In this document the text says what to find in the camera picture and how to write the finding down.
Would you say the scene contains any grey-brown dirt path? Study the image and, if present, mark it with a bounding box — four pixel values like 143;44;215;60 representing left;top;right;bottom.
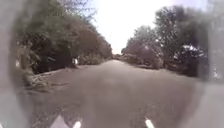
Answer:
16;59;214;128

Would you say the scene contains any row of trees and bushes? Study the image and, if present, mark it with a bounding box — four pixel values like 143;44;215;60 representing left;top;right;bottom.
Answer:
114;4;211;79
11;0;114;88

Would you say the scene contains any robot's own part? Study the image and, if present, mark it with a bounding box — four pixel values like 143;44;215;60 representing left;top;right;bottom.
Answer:
144;118;155;128
72;120;82;128

